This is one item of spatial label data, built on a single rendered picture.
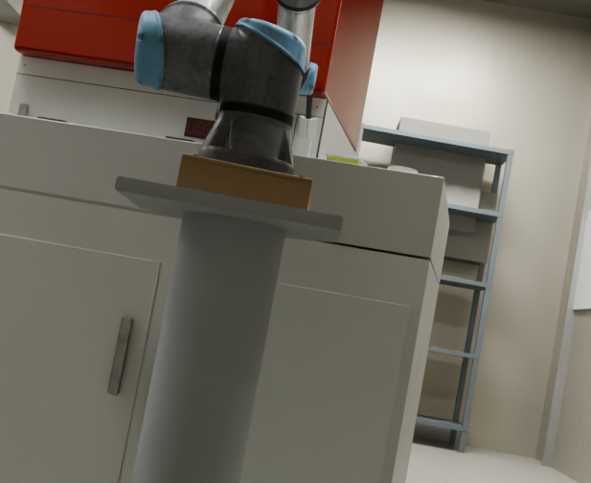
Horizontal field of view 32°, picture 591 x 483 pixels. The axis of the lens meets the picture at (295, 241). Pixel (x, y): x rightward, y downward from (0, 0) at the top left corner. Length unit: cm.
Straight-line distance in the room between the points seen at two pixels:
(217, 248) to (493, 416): 684
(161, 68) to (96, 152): 43
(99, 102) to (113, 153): 73
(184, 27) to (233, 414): 58
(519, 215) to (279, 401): 658
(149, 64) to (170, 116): 103
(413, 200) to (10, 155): 77
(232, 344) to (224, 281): 9
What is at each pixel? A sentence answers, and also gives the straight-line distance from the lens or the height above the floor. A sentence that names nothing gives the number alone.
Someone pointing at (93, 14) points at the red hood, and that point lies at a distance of 270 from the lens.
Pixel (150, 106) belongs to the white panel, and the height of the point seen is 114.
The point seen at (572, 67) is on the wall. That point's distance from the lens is 863.
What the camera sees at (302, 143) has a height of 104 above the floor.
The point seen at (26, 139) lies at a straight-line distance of 203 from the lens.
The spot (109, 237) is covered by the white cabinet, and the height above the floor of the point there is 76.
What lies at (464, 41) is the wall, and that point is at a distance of 851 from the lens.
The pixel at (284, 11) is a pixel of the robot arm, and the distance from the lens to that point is 207.
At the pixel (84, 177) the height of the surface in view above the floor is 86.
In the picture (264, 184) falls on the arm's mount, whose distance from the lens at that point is 148.
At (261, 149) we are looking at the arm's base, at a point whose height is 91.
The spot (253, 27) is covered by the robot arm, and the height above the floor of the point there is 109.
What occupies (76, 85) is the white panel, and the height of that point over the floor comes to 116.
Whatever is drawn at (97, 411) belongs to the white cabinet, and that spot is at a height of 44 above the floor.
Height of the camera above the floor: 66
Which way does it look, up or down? 5 degrees up
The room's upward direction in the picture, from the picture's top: 10 degrees clockwise
